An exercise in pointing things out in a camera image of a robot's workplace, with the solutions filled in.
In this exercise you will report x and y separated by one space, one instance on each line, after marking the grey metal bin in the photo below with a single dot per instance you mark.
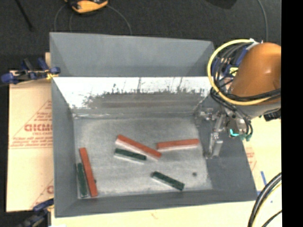
132 55

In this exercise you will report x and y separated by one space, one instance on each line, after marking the dark green flat block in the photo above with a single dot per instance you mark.
82 181
130 154
168 180

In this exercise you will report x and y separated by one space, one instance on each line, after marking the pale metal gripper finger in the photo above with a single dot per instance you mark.
211 145
218 148

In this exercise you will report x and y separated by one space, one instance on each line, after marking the black cylinder on white bracket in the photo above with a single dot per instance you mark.
272 115

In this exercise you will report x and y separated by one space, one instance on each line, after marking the red-brown flat block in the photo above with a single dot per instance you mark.
139 146
88 171
177 143

